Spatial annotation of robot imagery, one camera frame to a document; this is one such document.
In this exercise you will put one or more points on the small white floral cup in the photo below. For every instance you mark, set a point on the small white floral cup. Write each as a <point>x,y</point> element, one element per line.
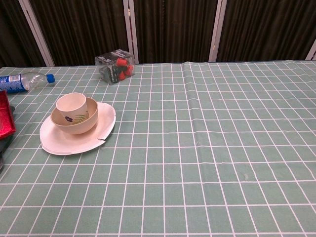
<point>71,105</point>

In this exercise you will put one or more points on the cream bowl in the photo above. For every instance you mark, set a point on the cream bowl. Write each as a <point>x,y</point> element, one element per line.
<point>76,127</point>

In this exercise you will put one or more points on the large white plate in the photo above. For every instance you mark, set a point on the large white plate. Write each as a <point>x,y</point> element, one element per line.
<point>74,144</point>

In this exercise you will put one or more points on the green checked tablecloth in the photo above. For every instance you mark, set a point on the green checked tablecloth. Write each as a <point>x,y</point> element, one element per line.
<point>197,148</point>

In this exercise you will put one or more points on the clear plastic box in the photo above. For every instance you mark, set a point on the clear plastic box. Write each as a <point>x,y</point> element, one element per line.
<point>114,66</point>

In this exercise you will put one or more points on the dark curtain panel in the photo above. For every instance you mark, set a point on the dark curtain panel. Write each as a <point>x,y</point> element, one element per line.
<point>81,29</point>
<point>266,29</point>
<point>12,32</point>
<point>175,29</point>

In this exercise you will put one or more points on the clear plastic water bottle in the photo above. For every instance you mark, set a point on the clear plastic water bottle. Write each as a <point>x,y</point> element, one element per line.
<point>17,81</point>

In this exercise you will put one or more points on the shiny red box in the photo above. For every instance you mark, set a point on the shiny red box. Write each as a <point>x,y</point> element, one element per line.
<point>5,116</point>

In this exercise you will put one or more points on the white screen frame post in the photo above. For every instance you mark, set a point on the white screen frame post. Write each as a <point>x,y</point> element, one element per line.
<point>131,32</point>
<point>217,32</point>
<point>37,34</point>
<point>311,51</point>

